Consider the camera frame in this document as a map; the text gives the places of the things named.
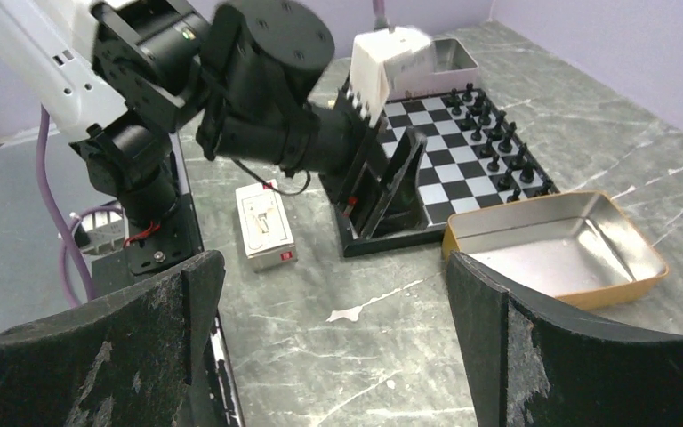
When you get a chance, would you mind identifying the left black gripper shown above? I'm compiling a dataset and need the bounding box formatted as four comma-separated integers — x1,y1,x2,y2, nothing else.
197,88,428,238

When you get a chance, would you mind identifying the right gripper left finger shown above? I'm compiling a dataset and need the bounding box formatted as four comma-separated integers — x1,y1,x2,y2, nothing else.
0,250,225,426

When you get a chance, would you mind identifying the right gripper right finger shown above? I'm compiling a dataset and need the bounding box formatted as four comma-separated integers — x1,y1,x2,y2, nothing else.
446,252,683,426

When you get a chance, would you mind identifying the silver metal tin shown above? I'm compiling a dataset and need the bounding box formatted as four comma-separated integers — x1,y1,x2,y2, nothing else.
389,37,482,101

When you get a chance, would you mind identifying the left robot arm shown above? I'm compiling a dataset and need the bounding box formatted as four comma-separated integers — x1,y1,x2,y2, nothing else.
0,1,432,279

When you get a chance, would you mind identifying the black white chess board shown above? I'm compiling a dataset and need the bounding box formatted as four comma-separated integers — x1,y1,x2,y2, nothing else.
336,85,558,257

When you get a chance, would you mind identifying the black chess piece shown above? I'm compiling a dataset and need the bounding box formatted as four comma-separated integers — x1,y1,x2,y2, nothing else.
519,160,536,184

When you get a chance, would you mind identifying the small printed card box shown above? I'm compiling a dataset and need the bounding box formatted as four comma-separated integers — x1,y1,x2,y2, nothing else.
235,179,298,271

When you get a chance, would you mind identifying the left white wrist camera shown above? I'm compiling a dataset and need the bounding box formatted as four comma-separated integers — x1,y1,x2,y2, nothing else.
347,27,436,128

